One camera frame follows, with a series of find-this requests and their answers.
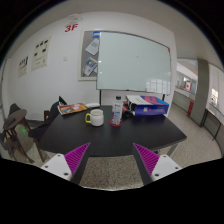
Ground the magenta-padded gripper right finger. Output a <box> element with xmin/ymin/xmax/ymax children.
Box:
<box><xmin>132</xmin><ymin>143</ymin><xmax>183</xmax><ymax>186</ymax></box>

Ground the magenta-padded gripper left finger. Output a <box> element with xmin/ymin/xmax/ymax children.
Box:
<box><xmin>40</xmin><ymin>142</ymin><xmax>92</xmax><ymax>185</ymax></box>

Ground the clear black-capped water bottle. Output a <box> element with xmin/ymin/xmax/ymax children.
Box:
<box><xmin>111</xmin><ymin>95</ymin><xmax>124</xmax><ymax>126</ymax></box>

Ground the colourful orange picture book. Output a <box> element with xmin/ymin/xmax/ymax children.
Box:
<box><xmin>57</xmin><ymin>102</ymin><xmax>88</xmax><ymax>116</ymax></box>

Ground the flat round red coaster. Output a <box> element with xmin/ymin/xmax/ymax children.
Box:
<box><xmin>108</xmin><ymin>119</ymin><xmax>123</xmax><ymax>128</ymax></box>

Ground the blue and white paper bag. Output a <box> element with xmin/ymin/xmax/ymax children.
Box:
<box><xmin>125</xmin><ymin>95</ymin><xmax>170</xmax><ymax>117</ymax></box>

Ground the flat white box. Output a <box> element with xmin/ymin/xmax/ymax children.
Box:
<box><xmin>84</xmin><ymin>102</ymin><xmax>101</xmax><ymax>109</ymax></box>

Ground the red and black object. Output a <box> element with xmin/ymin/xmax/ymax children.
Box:
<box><xmin>122</xmin><ymin>101</ymin><xmax>135</xmax><ymax>118</ymax></box>

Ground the red and white flag sign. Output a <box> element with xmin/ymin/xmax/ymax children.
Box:
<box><xmin>184</xmin><ymin>79</ymin><xmax>193</xmax><ymax>91</ymax></box>

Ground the grey pin board with papers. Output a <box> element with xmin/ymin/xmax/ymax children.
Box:
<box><xmin>78</xmin><ymin>30</ymin><xmax>101</xmax><ymax>82</ymax></box>

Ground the large glass whiteboard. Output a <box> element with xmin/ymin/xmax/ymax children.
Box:
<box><xmin>96</xmin><ymin>30</ymin><xmax>173</xmax><ymax>94</ymax></box>

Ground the red floor number sign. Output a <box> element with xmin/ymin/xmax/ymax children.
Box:
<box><xmin>64</xmin><ymin>23</ymin><xmax>79</xmax><ymax>33</ymax></box>

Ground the white mug with yellow handle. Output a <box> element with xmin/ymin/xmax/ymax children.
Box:
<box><xmin>84</xmin><ymin>108</ymin><xmax>105</xmax><ymax>128</ymax></box>

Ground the small wall poster with photos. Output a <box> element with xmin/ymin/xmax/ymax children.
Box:
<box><xmin>17</xmin><ymin>55</ymin><xmax>30</xmax><ymax>78</ymax></box>

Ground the large wall poster with photos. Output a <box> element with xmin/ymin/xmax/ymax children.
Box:
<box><xmin>31</xmin><ymin>36</ymin><xmax>53</xmax><ymax>72</ymax></box>

